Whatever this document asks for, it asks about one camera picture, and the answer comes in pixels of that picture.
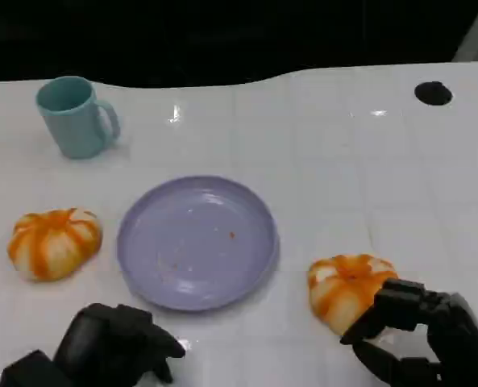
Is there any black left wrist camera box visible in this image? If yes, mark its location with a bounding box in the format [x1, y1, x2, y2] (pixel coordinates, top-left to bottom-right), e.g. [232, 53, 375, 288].
[0, 349, 75, 387]

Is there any orange white toy bread roll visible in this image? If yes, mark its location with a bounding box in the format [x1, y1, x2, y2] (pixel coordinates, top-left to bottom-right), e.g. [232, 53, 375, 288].
[306, 253, 400, 335]
[6, 207, 103, 282]

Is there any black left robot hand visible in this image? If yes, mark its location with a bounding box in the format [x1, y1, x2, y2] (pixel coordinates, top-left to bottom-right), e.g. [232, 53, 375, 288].
[52, 302, 186, 387]

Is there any black round table grommet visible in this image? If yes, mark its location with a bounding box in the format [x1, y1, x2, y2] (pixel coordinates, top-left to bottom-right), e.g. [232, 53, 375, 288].
[414, 81, 453, 106]

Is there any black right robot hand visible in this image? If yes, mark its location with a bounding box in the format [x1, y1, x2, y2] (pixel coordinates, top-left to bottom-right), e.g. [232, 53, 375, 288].
[339, 277, 478, 387]

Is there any lilac plate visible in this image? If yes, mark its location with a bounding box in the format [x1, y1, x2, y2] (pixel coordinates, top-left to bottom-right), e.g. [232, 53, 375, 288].
[116, 175, 281, 312]

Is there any pale green mug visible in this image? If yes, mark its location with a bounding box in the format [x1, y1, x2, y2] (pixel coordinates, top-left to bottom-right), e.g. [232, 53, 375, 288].
[35, 76, 122, 160]

